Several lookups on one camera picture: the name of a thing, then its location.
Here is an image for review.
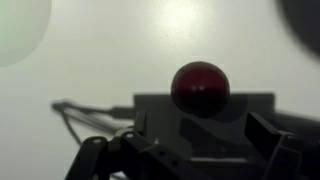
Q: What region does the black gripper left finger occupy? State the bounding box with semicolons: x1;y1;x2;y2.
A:
65;111;200;180

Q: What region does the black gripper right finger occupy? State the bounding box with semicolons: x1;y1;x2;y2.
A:
244;112;320;180

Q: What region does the dark red toy plum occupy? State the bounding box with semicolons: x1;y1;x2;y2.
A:
171;61;230;118

